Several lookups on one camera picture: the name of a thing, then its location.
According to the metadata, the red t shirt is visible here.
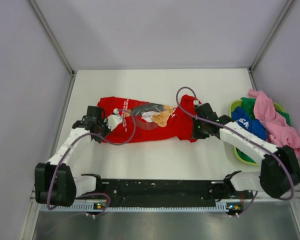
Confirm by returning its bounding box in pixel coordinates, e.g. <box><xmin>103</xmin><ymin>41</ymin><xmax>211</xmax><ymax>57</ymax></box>
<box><xmin>97</xmin><ymin>95</ymin><xmax>197</xmax><ymax>143</ymax></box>

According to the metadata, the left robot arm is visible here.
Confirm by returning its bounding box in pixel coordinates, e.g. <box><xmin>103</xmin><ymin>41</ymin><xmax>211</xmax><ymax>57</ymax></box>
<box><xmin>34</xmin><ymin>106</ymin><xmax>107</xmax><ymax>208</ymax></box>

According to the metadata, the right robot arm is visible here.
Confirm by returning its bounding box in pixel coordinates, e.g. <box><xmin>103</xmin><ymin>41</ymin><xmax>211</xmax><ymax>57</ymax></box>
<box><xmin>192</xmin><ymin>100</ymin><xmax>300</xmax><ymax>199</ymax></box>

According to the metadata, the lime green plastic basket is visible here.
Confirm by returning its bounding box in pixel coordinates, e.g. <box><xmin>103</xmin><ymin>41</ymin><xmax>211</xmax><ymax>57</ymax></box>
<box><xmin>229</xmin><ymin>99</ymin><xmax>291</xmax><ymax>166</ymax></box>

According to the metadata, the green t shirt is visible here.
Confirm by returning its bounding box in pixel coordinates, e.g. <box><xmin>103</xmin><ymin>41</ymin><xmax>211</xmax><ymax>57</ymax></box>
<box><xmin>238</xmin><ymin>97</ymin><xmax>291</xmax><ymax>154</ymax></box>

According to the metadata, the blue t shirt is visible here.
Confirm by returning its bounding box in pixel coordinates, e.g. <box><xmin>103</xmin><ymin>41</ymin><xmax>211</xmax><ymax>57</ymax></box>
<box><xmin>231</xmin><ymin>106</ymin><xmax>267</xmax><ymax>141</ymax></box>

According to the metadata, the pink t shirt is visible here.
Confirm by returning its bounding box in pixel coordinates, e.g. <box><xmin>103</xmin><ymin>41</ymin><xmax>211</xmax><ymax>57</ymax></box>
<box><xmin>248</xmin><ymin>89</ymin><xmax>300</xmax><ymax>158</ymax></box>

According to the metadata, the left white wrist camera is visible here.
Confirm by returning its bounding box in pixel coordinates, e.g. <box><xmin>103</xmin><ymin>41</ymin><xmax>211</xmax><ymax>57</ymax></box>
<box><xmin>105</xmin><ymin>108</ymin><xmax>123</xmax><ymax>132</ymax></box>

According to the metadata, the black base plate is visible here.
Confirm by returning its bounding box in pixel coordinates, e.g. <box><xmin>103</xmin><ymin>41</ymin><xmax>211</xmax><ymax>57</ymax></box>
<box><xmin>74</xmin><ymin>178</ymin><xmax>255</xmax><ymax>208</ymax></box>

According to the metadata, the grey slotted cable duct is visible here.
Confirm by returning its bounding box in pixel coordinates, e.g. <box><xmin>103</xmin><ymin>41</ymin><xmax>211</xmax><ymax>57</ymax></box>
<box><xmin>52</xmin><ymin>201</ymin><xmax>229</xmax><ymax>213</ymax></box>

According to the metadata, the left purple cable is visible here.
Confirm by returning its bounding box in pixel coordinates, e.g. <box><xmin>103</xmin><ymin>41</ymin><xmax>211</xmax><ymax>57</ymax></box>
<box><xmin>46</xmin><ymin>108</ymin><xmax>137</xmax><ymax>220</ymax></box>

